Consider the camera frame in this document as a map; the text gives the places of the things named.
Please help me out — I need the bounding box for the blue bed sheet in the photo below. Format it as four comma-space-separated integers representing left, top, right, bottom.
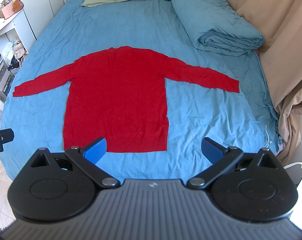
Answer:
0, 0, 281, 180

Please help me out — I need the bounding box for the beige curtain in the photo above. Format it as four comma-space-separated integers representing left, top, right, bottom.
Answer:
227, 0, 302, 164

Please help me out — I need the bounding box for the white charging cable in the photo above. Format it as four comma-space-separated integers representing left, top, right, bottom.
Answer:
264, 125, 274, 148

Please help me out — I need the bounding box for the orange basket on shelf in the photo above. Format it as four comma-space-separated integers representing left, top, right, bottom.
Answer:
0, 0, 24, 20

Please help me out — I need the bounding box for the white shelf unit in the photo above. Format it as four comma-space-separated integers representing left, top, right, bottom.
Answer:
0, 9, 36, 111

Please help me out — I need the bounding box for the red long-sleeve sweater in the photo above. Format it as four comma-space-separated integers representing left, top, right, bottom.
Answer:
13, 46, 239, 153

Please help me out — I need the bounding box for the folded blue duvet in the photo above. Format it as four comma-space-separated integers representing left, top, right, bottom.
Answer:
167, 0, 264, 56

